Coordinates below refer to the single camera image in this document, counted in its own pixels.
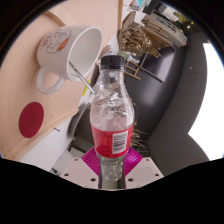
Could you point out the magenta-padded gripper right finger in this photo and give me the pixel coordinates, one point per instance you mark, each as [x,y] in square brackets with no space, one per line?
[145,171]

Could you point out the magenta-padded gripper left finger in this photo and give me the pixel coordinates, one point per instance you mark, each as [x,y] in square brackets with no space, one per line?
[78,171]

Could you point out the clear bottle with red label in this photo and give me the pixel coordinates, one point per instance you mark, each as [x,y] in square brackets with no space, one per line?
[111,133]

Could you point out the grey plant saucer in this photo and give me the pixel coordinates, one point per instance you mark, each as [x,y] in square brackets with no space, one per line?
[74,118]

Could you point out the flat round red coaster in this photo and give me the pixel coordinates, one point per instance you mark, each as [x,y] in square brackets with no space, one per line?
[31,120]

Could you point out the thin brush in mug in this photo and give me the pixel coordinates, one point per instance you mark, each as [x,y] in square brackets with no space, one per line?
[81,76]

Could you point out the long ceiling light panel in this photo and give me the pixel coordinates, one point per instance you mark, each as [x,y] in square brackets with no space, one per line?
[210,100]

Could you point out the wooden easel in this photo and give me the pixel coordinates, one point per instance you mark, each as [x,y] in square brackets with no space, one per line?
[133,68]

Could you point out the beige canvas table mat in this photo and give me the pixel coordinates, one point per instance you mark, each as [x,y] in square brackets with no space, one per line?
[13,83]

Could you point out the white printed mug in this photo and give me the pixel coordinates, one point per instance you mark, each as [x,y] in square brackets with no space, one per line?
[53,50]

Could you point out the brown wooden sculpture on board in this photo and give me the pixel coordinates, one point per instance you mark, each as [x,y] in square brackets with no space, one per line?
[140,36]

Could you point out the black wall screen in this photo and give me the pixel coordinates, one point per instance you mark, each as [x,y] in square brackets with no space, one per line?
[160,63]

